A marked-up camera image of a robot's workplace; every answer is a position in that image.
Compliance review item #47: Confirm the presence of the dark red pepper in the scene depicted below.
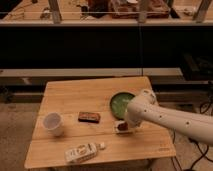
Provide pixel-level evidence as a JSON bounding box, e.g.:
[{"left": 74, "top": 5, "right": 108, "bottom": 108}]
[{"left": 118, "top": 122, "right": 128, "bottom": 131}]

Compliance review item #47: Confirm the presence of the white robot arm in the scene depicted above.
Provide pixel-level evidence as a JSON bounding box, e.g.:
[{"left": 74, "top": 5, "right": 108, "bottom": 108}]
[{"left": 125, "top": 89, "right": 213, "bottom": 146}]

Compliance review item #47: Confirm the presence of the white sponge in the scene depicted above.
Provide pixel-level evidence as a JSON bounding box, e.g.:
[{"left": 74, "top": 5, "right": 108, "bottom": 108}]
[{"left": 114, "top": 120, "right": 134, "bottom": 134}]

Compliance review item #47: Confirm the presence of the green round bowl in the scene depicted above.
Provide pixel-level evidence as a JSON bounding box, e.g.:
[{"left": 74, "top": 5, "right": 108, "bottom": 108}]
[{"left": 109, "top": 92, "right": 135, "bottom": 120}]

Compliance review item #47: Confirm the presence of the wooden folding table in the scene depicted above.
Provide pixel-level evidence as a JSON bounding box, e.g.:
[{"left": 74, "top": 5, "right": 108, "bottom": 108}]
[{"left": 25, "top": 76, "right": 176, "bottom": 170}]

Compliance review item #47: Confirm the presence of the white milk carton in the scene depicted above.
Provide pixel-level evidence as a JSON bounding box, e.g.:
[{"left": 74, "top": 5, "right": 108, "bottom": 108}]
[{"left": 65, "top": 142, "right": 106, "bottom": 164}]

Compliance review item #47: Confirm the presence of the white plastic cup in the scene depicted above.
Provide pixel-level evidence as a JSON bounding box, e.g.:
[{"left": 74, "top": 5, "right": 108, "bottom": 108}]
[{"left": 43, "top": 113, "right": 63, "bottom": 137}]

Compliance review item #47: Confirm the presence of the long grey bench rail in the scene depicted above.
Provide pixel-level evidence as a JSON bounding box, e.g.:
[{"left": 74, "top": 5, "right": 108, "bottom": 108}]
[{"left": 0, "top": 68, "right": 182, "bottom": 77}]

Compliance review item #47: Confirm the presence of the black cable on floor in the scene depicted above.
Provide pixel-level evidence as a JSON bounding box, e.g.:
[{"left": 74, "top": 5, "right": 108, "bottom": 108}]
[{"left": 169, "top": 99, "right": 213, "bottom": 171}]

